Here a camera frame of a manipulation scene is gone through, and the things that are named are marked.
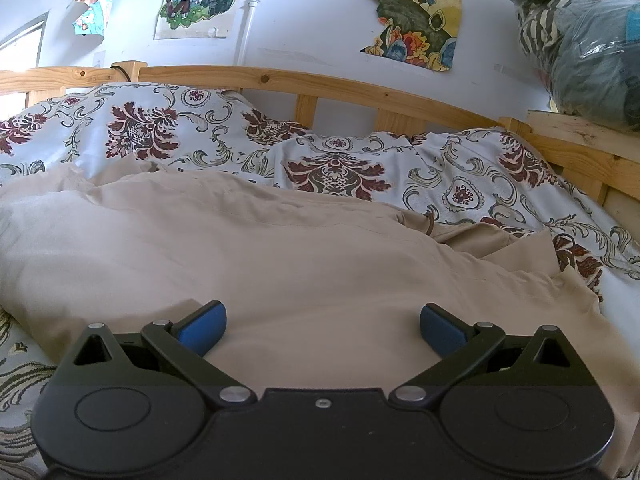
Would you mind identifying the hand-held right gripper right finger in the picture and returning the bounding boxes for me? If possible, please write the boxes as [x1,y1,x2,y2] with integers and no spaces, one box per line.
[390,303,598,408]

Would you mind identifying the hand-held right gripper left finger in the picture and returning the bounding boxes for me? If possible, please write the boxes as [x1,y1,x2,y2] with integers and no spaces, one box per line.
[55,301,257,408]

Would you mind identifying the clear plastic bag of clothes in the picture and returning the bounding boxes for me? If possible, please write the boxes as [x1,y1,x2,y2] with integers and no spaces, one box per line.
[481,0,640,134]

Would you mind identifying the wooden bed frame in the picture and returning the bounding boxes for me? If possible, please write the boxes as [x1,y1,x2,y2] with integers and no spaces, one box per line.
[0,60,531,136]
[0,82,640,480]

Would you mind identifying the white wall pipe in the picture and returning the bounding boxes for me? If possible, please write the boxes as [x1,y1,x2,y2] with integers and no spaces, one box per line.
[238,0,261,68]

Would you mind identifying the colourful landscape wall poster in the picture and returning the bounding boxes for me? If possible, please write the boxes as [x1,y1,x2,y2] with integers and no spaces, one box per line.
[360,0,467,74]

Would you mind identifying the window frame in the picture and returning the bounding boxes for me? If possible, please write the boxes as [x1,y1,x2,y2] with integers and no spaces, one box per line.
[0,10,51,70]

